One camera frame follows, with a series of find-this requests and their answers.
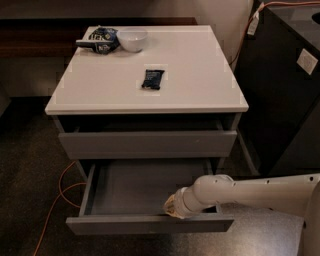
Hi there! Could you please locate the black side cabinet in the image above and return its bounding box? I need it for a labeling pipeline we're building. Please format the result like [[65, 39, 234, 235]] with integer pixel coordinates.
[[235, 0, 320, 176]]

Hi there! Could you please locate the orange cable with white tag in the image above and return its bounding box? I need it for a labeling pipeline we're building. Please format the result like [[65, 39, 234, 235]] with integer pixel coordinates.
[[229, 0, 320, 66]]

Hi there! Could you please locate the small dark blue snack packet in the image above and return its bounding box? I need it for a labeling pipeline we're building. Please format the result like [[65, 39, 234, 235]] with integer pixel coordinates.
[[141, 69, 165, 90]]

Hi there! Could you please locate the grey drawer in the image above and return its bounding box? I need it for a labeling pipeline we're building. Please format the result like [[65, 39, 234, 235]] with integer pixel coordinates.
[[59, 115, 237, 159], [66, 159, 233, 235]]

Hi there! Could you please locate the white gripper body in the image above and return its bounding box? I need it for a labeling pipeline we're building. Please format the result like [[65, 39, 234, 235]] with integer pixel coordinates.
[[173, 187, 200, 219]]

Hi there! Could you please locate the white bowl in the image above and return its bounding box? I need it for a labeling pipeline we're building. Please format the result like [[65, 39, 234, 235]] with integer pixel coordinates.
[[117, 27, 148, 53]]

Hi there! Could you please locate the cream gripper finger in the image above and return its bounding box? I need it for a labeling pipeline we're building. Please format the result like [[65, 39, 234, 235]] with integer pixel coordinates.
[[164, 207, 178, 217], [163, 194, 178, 209]]

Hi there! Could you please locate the grey top drawer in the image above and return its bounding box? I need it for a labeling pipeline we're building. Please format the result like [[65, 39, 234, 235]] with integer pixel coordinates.
[[59, 115, 237, 159]]

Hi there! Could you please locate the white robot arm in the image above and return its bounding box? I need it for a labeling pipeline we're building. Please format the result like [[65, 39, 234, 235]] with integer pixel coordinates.
[[163, 173, 320, 256]]

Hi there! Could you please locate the white top drawer cabinet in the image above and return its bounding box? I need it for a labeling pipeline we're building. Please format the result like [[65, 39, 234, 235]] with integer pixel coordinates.
[[44, 25, 250, 171]]

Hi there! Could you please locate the blue chip bag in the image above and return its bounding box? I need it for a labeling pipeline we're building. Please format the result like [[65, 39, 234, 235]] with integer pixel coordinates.
[[76, 26, 120, 55]]

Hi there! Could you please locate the white label on cabinet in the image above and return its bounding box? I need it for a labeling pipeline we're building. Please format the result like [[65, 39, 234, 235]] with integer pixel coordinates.
[[297, 48, 318, 75]]

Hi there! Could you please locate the orange cable on floor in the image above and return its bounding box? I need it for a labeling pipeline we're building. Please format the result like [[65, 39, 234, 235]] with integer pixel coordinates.
[[32, 161, 88, 256]]

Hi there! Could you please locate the dark wooden bench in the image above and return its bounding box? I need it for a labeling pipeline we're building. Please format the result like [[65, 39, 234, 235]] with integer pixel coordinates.
[[0, 17, 197, 58]]

